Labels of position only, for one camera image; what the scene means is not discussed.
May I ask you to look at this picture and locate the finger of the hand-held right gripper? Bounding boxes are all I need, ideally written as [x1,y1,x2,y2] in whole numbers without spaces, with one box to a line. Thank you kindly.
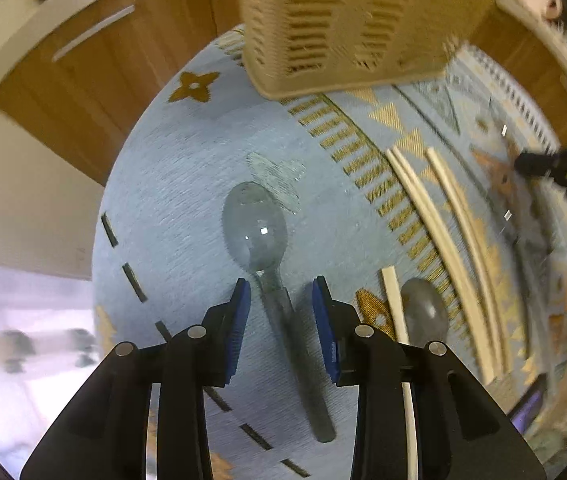
[513,145,567,206]

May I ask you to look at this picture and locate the long silver drawer handle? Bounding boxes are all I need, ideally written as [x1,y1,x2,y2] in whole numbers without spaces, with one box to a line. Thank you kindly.
[52,5,135,62]

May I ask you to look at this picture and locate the wooden kitchen base cabinet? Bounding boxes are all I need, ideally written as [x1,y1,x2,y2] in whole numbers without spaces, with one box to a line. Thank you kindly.
[0,0,567,188]

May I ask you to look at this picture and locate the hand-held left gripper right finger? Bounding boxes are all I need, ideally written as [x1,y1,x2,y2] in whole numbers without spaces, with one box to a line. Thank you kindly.
[312,275,547,480]

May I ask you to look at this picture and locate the cream chopstick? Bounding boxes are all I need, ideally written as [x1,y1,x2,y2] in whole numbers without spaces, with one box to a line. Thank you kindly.
[381,267,420,480]
[425,148,510,358]
[396,147,508,373]

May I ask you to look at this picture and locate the pair of cream chopsticks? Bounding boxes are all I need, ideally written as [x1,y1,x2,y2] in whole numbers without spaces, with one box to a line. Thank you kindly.
[386,149,497,383]

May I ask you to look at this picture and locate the white kitchen countertop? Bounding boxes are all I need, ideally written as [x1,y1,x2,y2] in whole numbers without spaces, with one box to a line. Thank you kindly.
[0,0,567,128]

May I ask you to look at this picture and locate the tan plastic utensil basket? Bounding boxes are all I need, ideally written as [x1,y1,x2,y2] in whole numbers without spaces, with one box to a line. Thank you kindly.
[234,0,509,101]

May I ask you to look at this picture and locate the smoky grey plastic spoon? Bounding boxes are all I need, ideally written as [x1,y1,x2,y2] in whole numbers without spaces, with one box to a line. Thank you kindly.
[401,277,449,348]
[221,181,337,443]

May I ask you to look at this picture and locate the blue patterned table cloth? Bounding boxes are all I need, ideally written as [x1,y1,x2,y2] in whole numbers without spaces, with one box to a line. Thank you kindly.
[91,22,567,480]

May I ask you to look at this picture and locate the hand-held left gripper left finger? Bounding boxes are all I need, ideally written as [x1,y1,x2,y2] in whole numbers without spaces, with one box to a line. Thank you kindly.
[20,276,252,480]

